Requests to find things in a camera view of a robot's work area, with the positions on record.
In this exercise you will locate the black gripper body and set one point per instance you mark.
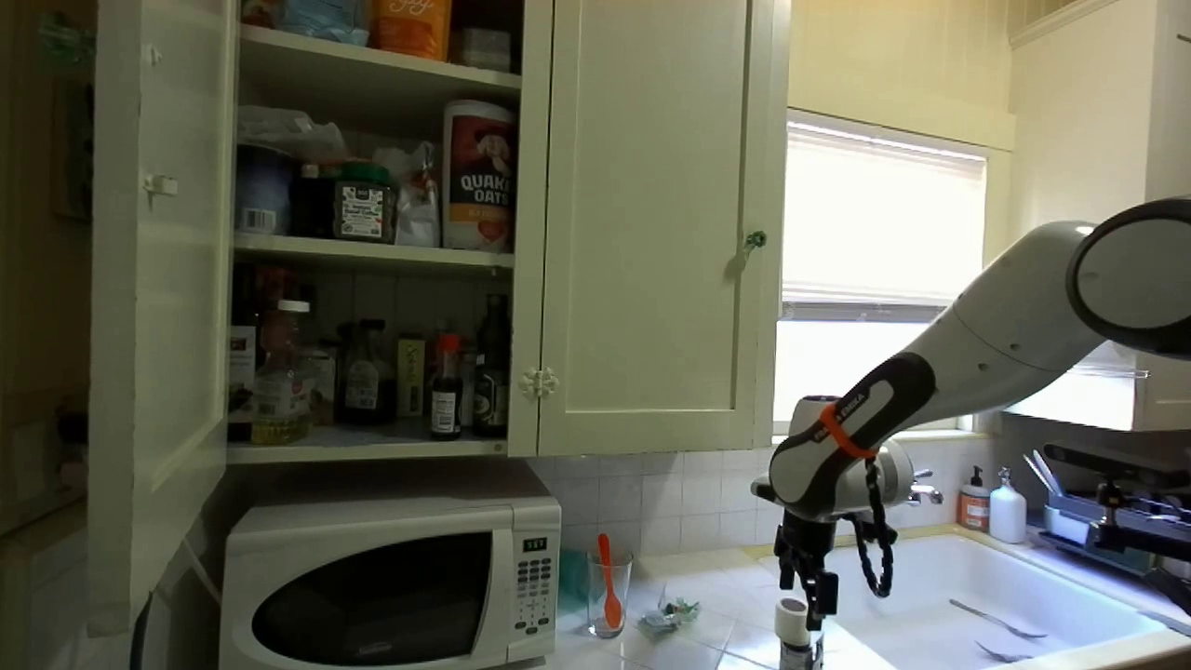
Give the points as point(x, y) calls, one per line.
point(800, 560)

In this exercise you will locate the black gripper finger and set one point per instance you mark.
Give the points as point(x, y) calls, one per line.
point(818, 622)

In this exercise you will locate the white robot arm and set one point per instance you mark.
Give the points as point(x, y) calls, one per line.
point(1016, 326)

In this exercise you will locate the blue tape dispenser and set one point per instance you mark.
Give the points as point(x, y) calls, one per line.
point(800, 658)

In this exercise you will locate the open cabinet door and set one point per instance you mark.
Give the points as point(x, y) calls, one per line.
point(163, 289)

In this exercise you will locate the white kitchen sink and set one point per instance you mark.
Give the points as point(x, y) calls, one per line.
point(968, 603)

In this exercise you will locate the brown soap bottle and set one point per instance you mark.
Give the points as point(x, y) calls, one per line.
point(972, 505)

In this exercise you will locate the clear drinking glass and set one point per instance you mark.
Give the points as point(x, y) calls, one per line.
point(595, 613)

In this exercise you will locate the orange spatula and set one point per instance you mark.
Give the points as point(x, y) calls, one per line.
point(613, 603)

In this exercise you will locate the white soap bottle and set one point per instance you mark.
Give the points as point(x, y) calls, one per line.
point(1005, 515)

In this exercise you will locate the white window blind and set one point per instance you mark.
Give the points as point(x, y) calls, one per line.
point(879, 217)

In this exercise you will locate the tall dark bottle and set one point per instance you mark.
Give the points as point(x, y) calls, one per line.
point(494, 366)

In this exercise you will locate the white microwave oven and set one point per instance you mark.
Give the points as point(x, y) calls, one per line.
point(391, 587)

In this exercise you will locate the dark sauce bottle red cap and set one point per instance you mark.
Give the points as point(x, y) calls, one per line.
point(446, 385)

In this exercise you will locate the dark glass jar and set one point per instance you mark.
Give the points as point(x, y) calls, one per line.
point(363, 373)

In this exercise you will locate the oats canister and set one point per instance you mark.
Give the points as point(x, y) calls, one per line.
point(479, 177)

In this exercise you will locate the yellow liquid bottle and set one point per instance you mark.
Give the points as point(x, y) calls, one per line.
point(282, 395)

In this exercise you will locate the green lid spice jar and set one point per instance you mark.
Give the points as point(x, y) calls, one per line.
point(363, 201)

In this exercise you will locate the cream upper cabinet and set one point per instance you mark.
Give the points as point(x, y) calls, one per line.
point(643, 233)

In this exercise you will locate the orange snack bag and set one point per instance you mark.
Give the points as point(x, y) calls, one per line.
point(412, 27)

